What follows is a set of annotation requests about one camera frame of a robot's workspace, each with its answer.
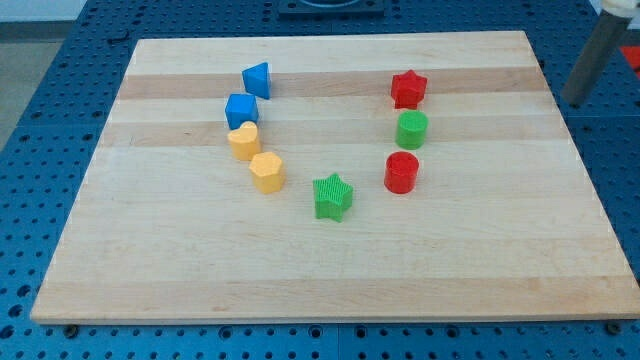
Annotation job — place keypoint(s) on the red object at edge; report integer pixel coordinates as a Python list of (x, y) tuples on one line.
[(632, 56)]

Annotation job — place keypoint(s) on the blue triangle block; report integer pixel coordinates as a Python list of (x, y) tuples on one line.
[(257, 81)]

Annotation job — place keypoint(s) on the red cylinder block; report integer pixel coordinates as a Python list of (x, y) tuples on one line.
[(401, 169)]

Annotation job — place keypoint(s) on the grey cylindrical pointer rod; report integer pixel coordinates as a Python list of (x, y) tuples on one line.
[(609, 33)]

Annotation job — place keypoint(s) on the green star block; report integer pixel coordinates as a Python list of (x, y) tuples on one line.
[(332, 197)]

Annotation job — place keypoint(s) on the wooden board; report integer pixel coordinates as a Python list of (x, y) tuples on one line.
[(503, 224)]

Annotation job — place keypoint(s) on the blue cube block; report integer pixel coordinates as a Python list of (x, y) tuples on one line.
[(241, 108)]

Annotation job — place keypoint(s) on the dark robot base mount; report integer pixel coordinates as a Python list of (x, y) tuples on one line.
[(299, 8)]

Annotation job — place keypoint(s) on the green cylinder block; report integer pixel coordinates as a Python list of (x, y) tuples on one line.
[(411, 129)]

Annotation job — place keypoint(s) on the red star block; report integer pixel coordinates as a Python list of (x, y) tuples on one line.
[(408, 90)]

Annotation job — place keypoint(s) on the yellow heart block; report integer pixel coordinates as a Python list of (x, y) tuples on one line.
[(245, 141)]

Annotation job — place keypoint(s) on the yellow hexagon block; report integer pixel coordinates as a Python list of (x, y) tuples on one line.
[(268, 172)]

